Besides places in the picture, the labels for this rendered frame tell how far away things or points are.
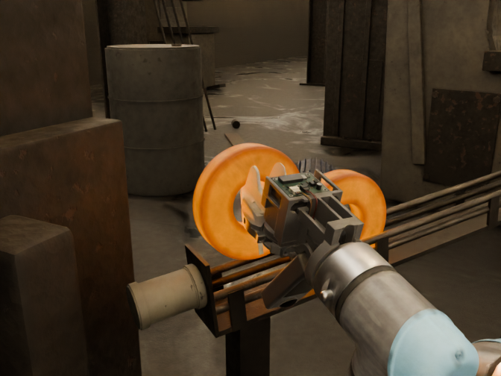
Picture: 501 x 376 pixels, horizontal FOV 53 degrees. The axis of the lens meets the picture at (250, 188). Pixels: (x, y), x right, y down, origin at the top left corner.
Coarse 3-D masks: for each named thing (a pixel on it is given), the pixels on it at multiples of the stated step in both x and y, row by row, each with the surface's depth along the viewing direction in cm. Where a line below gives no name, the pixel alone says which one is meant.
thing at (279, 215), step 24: (264, 192) 57; (288, 192) 54; (312, 192) 54; (336, 192) 55; (264, 216) 60; (288, 216) 54; (312, 216) 54; (336, 216) 51; (288, 240) 56; (312, 240) 54; (336, 240) 50; (360, 240) 52; (312, 264) 50; (312, 288) 52
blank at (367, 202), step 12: (336, 180) 72; (348, 180) 72; (360, 180) 74; (372, 180) 75; (348, 192) 73; (360, 192) 74; (372, 192) 75; (360, 204) 75; (372, 204) 76; (384, 204) 77; (360, 216) 76; (372, 216) 77; (384, 216) 78; (372, 228) 77
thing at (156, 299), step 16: (176, 272) 66; (192, 272) 65; (128, 288) 63; (144, 288) 63; (160, 288) 63; (176, 288) 64; (192, 288) 64; (144, 304) 61; (160, 304) 62; (176, 304) 63; (192, 304) 65; (144, 320) 62; (160, 320) 64
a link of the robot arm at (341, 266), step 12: (336, 252) 49; (348, 252) 49; (360, 252) 49; (372, 252) 49; (324, 264) 49; (336, 264) 48; (348, 264) 48; (360, 264) 47; (372, 264) 47; (384, 264) 48; (324, 276) 49; (336, 276) 48; (348, 276) 47; (324, 288) 49; (336, 288) 47; (324, 300) 48; (336, 300) 47
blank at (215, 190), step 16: (240, 144) 67; (256, 144) 67; (224, 160) 64; (240, 160) 64; (256, 160) 66; (272, 160) 67; (288, 160) 68; (208, 176) 64; (224, 176) 64; (240, 176) 65; (208, 192) 63; (224, 192) 64; (208, 208) 64; (224, 208) 65; (208, 224) 64; (224, 224) 66; (240, 224) 67; (208, 240) 66; (224, 240) 66; (240, 240) 67; (240, 256) 68; (256, 256) 69
